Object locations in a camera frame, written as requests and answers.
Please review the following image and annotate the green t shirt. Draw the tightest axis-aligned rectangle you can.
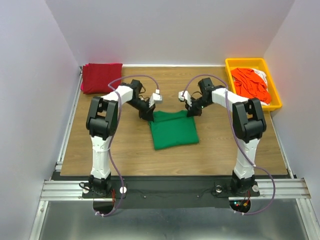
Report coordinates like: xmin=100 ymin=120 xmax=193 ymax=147
xmin=148 ymin=110 xmax=200 ymax=150

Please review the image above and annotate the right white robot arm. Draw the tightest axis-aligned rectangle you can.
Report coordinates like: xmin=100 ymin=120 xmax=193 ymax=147
xmin=178 ymin=75 xmax=267 ymax=195

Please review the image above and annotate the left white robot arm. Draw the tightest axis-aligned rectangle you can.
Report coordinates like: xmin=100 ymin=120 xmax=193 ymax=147
xmin=82 ymin=79 xmax=163 ymax=197

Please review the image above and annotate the orange t shirt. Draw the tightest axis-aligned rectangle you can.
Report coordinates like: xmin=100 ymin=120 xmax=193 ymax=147
xmin=231 ymin=67 xmax=272 ymax=106

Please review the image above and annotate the folded red t shirt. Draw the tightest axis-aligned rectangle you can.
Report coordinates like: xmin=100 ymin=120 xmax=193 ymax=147
xmin=82 ymin=63 xmax=123 ymax=95

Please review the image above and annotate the white t shirt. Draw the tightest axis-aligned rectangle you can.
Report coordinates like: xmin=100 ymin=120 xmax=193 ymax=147
xmin=251 ymin=68 xmax=268 ymax=86

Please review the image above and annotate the yellow plastic bin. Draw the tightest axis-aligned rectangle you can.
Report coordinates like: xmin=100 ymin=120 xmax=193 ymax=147
xmin=225 ymin=57 xmax=282 ymax=112

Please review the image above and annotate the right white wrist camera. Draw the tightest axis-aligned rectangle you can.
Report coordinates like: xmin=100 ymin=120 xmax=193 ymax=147
xmin=178 ymin=90 xmax=192 ymax=108

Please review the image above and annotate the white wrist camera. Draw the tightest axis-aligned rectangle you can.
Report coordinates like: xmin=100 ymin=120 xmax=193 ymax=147
xmin=178 ymin=90 xmax=192 ymax=108
xmin=149 ymin=93 xmax=163 ymax=108

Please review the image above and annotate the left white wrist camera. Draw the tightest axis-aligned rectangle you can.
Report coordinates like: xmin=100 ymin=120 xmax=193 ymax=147
xmin=149 ymin=93 xmax=163 ymax=108

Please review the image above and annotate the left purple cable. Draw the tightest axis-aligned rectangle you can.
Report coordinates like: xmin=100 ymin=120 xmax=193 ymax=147
xmin=94 ymin=74 xmax=161 ymax=218

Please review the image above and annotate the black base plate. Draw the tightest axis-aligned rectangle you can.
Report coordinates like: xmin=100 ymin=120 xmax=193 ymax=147
xmin=82 ymin=175 xmax=260 ymax=210

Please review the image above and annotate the left side aluminium rail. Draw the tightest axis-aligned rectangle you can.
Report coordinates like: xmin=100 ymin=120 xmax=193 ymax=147
xmin=54 ymin=66 xmax=83 ymax=172

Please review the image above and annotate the right side aluminium rail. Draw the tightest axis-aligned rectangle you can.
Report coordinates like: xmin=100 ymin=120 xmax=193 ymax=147
xmin=270 ymin=115 xmax=296 ymax=179

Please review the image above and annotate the aluminium frame rail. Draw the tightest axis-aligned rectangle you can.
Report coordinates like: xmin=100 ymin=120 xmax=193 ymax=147
xmin=40 ymin=178 xmax=311 ymax=201

